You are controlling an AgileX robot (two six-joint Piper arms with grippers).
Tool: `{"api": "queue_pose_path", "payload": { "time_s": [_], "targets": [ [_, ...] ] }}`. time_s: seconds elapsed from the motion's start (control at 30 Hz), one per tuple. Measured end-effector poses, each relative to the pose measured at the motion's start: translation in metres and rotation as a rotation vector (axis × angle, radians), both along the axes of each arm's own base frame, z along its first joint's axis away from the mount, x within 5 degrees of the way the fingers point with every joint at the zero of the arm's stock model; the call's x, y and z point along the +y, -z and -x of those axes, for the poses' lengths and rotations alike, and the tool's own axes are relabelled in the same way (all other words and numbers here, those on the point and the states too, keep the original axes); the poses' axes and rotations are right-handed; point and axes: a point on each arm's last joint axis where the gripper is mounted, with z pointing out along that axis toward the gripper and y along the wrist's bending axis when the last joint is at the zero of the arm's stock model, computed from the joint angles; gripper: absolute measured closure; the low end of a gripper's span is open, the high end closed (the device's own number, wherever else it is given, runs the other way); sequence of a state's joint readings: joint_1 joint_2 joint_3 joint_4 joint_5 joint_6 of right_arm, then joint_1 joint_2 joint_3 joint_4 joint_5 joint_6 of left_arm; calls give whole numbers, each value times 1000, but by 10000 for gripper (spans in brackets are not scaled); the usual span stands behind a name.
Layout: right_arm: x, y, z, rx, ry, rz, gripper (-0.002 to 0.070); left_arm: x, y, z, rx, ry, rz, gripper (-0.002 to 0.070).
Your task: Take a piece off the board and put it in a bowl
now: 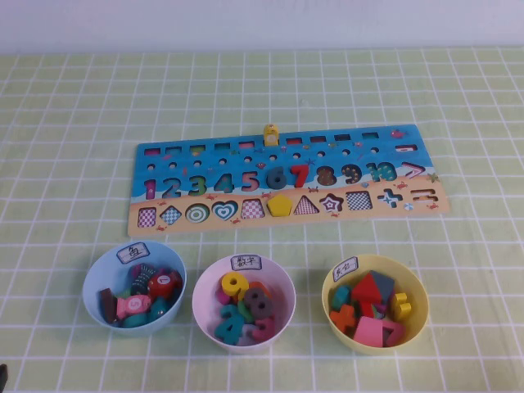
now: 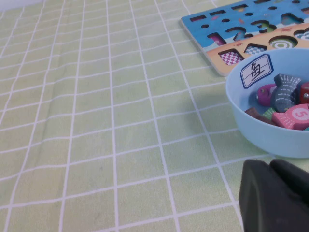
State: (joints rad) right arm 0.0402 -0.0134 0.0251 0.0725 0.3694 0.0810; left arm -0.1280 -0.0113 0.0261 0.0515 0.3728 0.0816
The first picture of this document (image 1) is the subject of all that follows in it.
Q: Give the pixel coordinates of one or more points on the yellow wooden pentagon piece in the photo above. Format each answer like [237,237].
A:
[280,206]

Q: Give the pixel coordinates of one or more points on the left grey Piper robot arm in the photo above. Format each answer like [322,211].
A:
[3,371]

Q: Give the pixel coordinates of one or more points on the yellow wooden fish piece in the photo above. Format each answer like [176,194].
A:
[270,137]

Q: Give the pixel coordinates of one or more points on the orange number piece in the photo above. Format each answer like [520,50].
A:
[258,285]

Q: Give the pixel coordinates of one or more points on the magenta number piece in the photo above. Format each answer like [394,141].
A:
[221,298]

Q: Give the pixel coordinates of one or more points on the green number piece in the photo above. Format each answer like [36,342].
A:
[243,309]

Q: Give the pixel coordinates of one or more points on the pink plastic bowl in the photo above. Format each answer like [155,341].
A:
[204,294]

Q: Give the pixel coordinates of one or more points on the teal plus sign piece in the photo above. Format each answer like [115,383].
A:
[340,296]

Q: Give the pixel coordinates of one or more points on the red fish piece numbered one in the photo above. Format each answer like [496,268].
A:
[163,282]

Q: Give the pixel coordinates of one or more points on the red triangle piece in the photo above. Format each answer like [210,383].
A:
[366,290]

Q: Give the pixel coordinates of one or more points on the lavender number piece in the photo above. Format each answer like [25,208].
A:
[247,340]

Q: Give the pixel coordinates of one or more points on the dark striped fish piece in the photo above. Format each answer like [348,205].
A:
[141,278]

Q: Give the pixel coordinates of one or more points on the orange cross sign piece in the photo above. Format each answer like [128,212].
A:
[344,318]

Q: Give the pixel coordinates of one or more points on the grey-blue shape piece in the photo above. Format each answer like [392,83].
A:
[385,284]

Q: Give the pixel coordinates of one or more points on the teal fish piece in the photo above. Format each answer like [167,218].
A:
[159,310]

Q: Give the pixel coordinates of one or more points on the green shape piece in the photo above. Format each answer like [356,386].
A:
[374,312]

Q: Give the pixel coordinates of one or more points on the purple shape piece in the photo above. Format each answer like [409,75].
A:
[385,307]

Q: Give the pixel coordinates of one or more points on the pink fish piece numbered five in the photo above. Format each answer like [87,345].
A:
[133,305]

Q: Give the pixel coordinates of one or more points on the pink square shape piece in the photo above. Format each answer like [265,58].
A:
[366,331]

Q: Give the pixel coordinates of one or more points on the yellow equals sign piece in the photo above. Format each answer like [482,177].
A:
[399,301]

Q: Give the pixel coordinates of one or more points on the colourful wooden puzzle board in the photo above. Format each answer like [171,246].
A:
[430,143]

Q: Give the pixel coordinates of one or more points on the blue-green fish piece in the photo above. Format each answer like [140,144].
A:
[135,322]

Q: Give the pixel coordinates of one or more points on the yellow plastic bowl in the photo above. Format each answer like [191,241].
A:
[416,294]

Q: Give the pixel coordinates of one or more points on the dark pink angle sign piece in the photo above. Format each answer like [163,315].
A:
[396,329]

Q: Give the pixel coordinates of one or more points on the dark brown fish piece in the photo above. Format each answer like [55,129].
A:
[107,305]

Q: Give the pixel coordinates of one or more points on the light blue plastic bowl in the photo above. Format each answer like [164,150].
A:
[92,288]

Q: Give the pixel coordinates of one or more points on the dark blue number six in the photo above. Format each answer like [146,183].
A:
[272,185]

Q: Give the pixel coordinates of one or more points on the red number seven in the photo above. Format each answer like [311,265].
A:
[302,176]

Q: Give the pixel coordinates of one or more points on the white label with two characters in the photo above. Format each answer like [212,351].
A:
[245,263]

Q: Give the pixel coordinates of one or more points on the yellow number nine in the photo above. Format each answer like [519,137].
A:
[225,288]

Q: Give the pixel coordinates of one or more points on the grey-brown number eight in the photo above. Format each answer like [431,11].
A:
[268,305]

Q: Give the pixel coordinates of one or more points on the white tilted handwritten label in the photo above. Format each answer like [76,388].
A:
[346,269]

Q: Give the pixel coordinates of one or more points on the magenta number three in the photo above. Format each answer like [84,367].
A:
[268,327]

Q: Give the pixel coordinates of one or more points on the teal number four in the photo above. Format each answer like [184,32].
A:
[235,331]

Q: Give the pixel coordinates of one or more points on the white label with fish character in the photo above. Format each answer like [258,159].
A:
[133,253]

